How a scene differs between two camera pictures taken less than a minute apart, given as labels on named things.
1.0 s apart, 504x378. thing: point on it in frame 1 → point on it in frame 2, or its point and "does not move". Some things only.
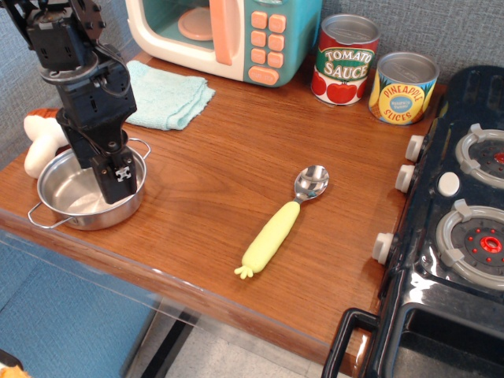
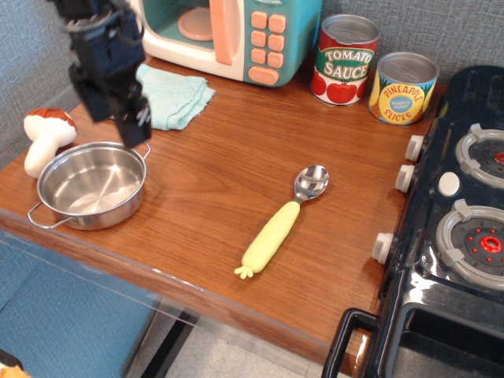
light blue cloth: (166, 102) does not move
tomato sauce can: (346, 50) does not move
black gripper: (91, 116) → (105, 63)
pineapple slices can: (402, 88) does not move
